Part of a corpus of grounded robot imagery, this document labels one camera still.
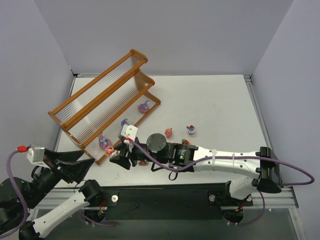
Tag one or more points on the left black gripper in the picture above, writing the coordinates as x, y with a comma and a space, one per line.
56, 167

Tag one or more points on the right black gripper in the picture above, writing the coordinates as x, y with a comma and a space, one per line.
129, 153

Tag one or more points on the purple bunny sitting donut toy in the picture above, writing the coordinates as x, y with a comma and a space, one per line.
103, 141

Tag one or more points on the small purple bunny toy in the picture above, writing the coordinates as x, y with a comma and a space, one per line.
124, 122

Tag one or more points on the pink ice cream toy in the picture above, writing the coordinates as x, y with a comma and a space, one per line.
168, 133

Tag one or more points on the blue cupcake toy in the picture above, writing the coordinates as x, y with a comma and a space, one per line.
191, 129

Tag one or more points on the pink bear cupcake toy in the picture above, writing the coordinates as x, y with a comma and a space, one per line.
110, 151

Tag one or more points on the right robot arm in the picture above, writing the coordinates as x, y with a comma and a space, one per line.
258, 173

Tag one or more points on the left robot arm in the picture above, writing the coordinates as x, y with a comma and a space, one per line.
57, 189

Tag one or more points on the orange three-tier acrylic shelf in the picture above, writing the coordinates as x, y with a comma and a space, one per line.
101, 105

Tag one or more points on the red strawberry cake toy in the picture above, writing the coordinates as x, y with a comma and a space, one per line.
143, 163

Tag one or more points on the strawberry bear donut toy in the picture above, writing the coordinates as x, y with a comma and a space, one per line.
185, 142

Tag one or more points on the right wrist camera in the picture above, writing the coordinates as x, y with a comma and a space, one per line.
127, 134

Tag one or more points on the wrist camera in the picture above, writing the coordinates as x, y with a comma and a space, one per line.
34, 153
127, 134

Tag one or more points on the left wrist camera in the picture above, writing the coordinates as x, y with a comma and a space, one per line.
34, 153

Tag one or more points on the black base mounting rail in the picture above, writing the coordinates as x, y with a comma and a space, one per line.
204, 201

